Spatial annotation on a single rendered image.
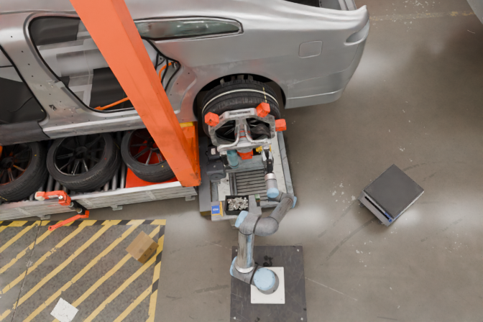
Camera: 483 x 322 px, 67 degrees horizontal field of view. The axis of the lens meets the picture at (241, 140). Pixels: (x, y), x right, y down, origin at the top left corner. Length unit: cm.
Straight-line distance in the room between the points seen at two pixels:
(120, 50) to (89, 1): 29
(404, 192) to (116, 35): 267
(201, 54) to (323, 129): 189
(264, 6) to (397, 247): 240
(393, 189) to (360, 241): 57
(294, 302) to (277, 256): 37
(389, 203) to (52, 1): 297
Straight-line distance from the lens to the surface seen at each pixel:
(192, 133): 330
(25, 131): 366
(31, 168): 399
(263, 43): 260
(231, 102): 281
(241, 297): 318
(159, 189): 349
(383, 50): 486
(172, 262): 364
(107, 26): 177
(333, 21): 266
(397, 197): 347
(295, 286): 318
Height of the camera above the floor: 344
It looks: 60 degrees down
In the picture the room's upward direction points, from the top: 10 degrees counter-clockwise
